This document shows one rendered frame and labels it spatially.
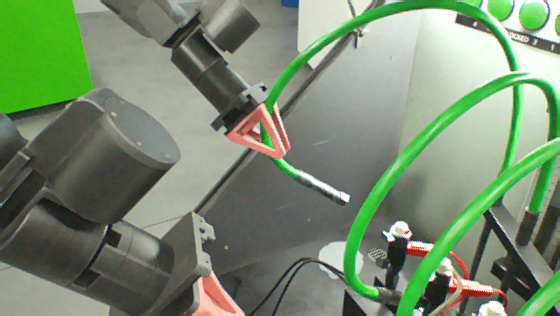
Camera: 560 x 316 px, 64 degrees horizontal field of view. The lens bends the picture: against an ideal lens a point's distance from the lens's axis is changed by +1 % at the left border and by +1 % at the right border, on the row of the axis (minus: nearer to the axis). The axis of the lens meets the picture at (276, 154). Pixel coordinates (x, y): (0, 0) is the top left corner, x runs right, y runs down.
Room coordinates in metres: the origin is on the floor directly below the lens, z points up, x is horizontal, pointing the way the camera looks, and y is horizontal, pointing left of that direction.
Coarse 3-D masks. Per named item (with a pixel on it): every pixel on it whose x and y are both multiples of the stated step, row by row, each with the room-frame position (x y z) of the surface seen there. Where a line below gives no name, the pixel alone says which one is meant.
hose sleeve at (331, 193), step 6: (300, 174) 0.55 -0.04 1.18; (306, 174) 0.56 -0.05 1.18; (300, 180) 0.55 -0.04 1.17; (306, 180) 0.55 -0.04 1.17; (312, 180) 0.55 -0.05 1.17; (318, 180) 0.56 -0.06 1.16; (306, 186) 0.55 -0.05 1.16; (312, 186) 0.55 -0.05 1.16; (318, 186) 0.55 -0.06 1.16; (324, 186) 0.56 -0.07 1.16; (318, 192) 0.55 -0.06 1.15; (324, 192) 0.55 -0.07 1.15; (330, 192) 0.55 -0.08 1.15; (336, 192) 0.56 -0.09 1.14; (330, 198) 0.55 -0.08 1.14; (336, 198) 0.55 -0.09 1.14
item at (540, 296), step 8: (552, 280) 0.24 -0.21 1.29; (544, 288) 0.24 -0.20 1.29; (552, 288) 0.24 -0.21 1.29; (536, 296) 0.24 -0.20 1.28; (544, 296) 0.24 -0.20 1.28; (552, 296) 0.23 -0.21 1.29; (528, 304) 0.23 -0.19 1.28; (536, 304) 0.23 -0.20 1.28; (544, 304) 0.23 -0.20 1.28; (552, 304) 0.23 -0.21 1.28; (520, 312) 0.23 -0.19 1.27; (528, 312) 0.23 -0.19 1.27; (536, 312) 0.23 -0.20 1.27; (544, 312) 0.23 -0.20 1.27
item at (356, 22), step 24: (408, 0) 0.57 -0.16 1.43; (432, 0) 0.57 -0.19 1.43; (456, 0) 0.57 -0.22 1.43; (360, 24) 0.56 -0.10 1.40; (312, 48) 0.55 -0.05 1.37; (504, 48) 0.58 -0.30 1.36; (288, 72) 0.55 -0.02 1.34; (264, 144) 0.55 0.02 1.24; (288, 168) 0.55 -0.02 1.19; (504, 168) 0.58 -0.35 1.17
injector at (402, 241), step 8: (392, 232) 0.49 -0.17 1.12; (400, 240) 0.48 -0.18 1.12; (408, 240) 0.49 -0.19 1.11; (392, 248) 0.49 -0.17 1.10; (400, 248) 0.48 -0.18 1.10; (392, 256) 0.48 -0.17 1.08; (400, 256) 0.48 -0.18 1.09; (376, 264) 0.48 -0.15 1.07; (384, 264) 0.48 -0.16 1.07; (392, 264) 0.48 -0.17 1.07; (400, 264) 0.48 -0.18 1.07; (392, 272) 0.49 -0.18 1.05; (392, 280) 0.48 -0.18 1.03; (392, 288) 0.49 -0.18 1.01; (384, 304) 0.49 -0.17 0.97
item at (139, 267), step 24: (192, 216) 0.27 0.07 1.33; (120, 240) 0.23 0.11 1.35; (144, 240) 0.24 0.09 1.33; (168, 240) 0.27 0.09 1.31; (192, 240) 0.25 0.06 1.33; (96, 264) 0.21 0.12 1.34; (120, 264) 0.22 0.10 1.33; (144, 264) 0.22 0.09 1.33; (168, 264) 0.23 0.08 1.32; (192, 264) 0.22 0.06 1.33; (72, 288) 0.21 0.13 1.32; (96, 288) 0.21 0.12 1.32; (120, 288) 0.21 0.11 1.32; (144, 288) 0.22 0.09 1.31; (168, 288) 0.22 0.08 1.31; (120, 312) 0.23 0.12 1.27; (144, 312) 0.21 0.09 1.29
